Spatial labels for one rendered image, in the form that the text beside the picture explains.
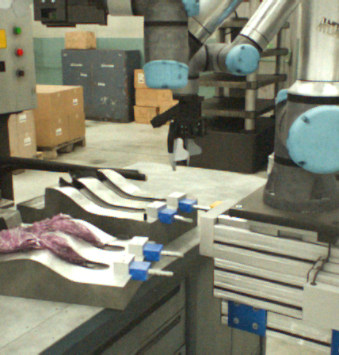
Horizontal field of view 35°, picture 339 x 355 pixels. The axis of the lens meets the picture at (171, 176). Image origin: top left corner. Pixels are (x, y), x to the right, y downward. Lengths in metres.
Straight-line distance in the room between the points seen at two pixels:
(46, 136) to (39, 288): 4.96
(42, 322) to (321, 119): 0.68
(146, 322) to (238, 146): 4.07
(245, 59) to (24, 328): 0.79
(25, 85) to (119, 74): 6.25
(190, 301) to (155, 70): 0.93
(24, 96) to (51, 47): 7.61
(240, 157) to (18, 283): 4.36
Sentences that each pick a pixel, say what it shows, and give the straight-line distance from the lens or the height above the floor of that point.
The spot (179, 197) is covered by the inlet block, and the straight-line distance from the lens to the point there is 1.54.
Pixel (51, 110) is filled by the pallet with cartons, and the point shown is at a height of 0.55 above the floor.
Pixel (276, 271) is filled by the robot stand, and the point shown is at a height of 0.91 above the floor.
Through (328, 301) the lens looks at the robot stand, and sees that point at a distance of 0.98.
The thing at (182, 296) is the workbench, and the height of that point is 0.61.
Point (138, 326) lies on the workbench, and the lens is 1.47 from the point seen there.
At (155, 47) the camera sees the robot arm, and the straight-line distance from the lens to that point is 0.90.
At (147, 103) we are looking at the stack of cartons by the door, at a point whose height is 0.32.
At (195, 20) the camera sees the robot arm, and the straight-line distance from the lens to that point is 1.02.
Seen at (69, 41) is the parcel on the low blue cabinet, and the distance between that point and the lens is 8.94.
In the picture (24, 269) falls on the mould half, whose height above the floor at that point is 0.87.
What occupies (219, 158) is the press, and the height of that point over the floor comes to 0.12.
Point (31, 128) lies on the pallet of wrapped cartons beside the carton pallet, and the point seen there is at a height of 0.43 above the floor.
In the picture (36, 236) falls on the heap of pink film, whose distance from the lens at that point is 1.31.
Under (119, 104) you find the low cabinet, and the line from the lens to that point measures 8.50.
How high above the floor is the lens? 1.37
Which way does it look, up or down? 15 degrees down
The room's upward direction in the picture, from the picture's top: straight up
